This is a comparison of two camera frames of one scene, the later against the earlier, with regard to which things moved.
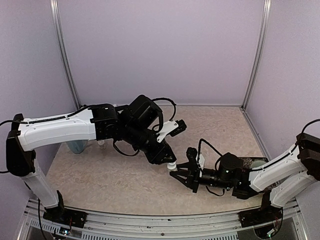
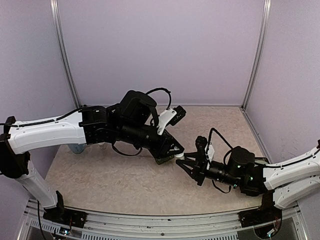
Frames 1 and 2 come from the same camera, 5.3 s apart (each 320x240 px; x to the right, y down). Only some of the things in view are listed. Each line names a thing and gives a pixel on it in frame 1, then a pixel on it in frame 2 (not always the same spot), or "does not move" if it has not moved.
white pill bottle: (172, 166) → (179, 156)
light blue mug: (77, 146) does not move
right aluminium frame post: (267, 15) does not move
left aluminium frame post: (53, 6) does not move
